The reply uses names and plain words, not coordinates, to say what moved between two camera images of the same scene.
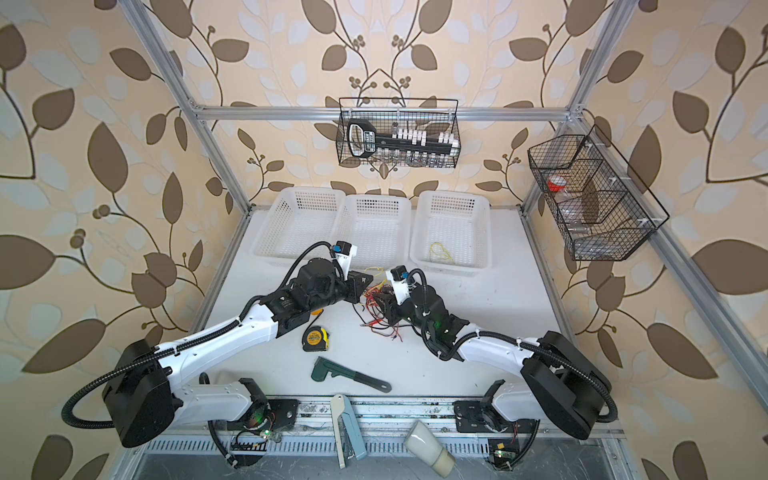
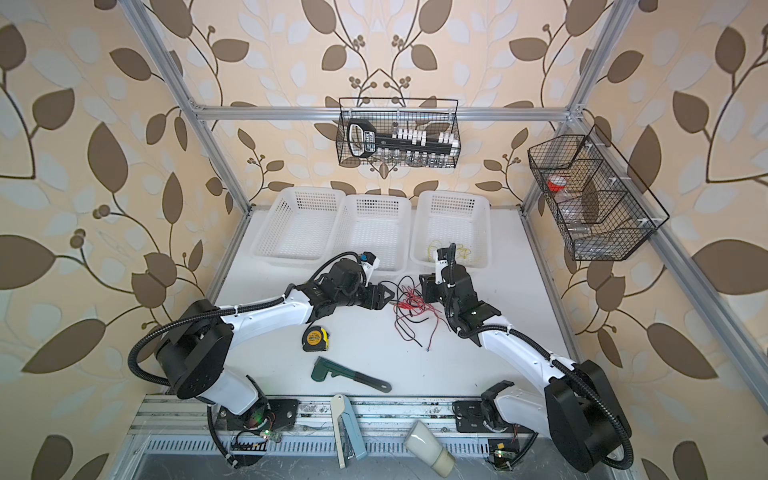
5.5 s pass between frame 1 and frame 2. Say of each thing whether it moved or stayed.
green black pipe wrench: stayed
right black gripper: moved
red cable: moved
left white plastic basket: stayed
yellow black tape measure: stayed
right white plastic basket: stayed
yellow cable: moved
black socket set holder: stayed
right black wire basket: stayed
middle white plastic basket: stayed
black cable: moved
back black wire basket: stayed
